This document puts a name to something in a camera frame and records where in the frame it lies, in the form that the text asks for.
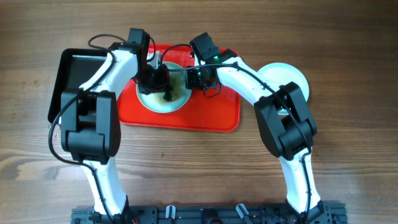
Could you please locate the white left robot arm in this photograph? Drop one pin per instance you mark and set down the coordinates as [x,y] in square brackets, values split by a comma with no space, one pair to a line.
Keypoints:
[91,133]

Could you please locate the black water tray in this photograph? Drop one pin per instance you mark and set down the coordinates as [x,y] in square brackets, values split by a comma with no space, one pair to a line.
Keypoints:
[71,77]

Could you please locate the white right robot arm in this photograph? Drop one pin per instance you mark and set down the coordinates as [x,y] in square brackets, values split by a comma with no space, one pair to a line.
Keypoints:
[279,93]

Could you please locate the pale blue plate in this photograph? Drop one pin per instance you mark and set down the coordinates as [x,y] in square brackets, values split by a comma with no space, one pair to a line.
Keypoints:
[155,101]
[277,74]

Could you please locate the pale blue plate front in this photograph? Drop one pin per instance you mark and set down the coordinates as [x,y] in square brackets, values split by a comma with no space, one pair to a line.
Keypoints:
[277,74]

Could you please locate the green scrubbing sponge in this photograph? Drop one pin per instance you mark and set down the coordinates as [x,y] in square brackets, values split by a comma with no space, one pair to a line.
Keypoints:
[168,96]

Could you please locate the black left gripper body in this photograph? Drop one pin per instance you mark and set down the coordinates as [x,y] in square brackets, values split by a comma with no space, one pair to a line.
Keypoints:
[150,81]

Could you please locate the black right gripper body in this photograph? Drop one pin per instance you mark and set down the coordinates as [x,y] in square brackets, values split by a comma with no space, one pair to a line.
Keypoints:
[196,79]

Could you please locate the red serving tray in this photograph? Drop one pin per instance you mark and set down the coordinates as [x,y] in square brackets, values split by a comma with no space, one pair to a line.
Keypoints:
[210,111]

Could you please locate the pale blue plate back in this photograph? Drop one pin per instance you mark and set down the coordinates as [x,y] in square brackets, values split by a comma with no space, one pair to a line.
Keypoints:
[155,101]

